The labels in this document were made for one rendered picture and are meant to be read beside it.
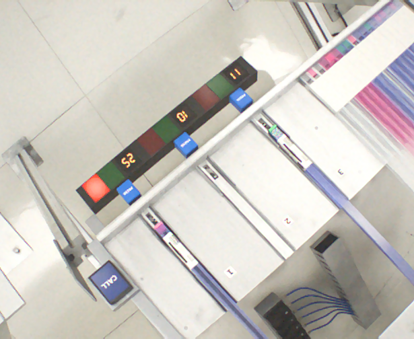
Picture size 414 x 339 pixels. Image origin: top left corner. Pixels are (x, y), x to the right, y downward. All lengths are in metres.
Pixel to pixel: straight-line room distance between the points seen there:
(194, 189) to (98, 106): 0.74
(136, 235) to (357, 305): 0.57
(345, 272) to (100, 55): 0.82
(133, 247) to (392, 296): 0.73
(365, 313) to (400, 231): 0.20
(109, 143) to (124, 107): 0.10
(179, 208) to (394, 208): 0.57
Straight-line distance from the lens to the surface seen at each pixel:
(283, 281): 1.19
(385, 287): 1.39
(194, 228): 0.88
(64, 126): 1.58
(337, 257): 1.19
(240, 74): 0.98
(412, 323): 0.89
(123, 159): 0.94
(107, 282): 0.83
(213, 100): 0.96
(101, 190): 0.93
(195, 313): 0.86
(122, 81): 1.60
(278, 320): 1.15
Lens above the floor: 1.52
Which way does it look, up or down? 61 degrees down
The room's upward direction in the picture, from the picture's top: 121 degrees clockwise
